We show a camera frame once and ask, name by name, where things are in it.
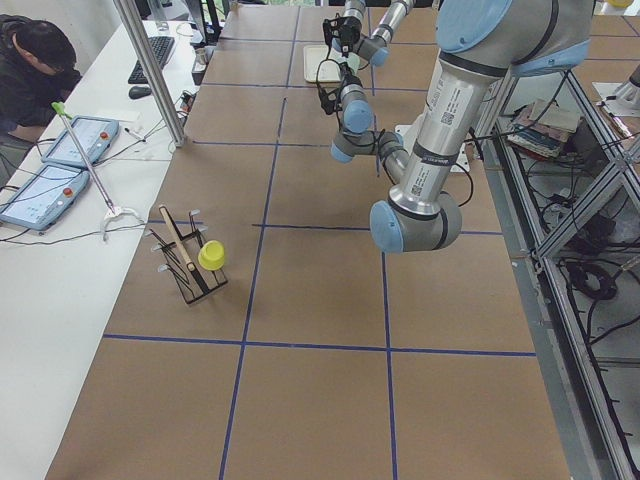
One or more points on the reacher grabber stick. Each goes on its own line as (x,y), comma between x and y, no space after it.
(90,170)

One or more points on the cream bear serving tray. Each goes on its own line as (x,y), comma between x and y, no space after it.
(321,64)

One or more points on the black computer mouse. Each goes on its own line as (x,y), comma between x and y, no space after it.
(139,91)

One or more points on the yellow cup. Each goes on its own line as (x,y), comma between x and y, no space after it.
(212,256)

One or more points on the teach pendant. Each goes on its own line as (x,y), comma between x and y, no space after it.
(95,136)
(41,201)

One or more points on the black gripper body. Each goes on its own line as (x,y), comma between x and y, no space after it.
(346,70)
(346,33)

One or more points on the aluminium frame rack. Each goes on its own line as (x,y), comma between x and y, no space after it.
(568,158)

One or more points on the lower teach pendant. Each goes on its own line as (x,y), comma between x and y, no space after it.
(41,201)

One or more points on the light green cup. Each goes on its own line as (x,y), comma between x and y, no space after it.
(354,61)

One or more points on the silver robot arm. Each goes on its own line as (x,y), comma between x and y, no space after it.
(374,49)
(479,43)

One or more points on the person in black jacket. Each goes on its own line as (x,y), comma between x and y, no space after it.
(37,69)

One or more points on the black wire cup rack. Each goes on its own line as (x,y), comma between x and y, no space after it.
(180,253)

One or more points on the upper teach pendant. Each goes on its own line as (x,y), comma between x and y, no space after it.
(95,136)

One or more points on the aluminium frame post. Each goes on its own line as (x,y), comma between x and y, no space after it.
(133,24)

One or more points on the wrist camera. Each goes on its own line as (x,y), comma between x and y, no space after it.
(330,100)
(332,32)

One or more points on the metal cup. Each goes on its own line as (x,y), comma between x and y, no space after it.
(200,62)

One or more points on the white side table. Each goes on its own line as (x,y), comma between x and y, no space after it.
(58,288)

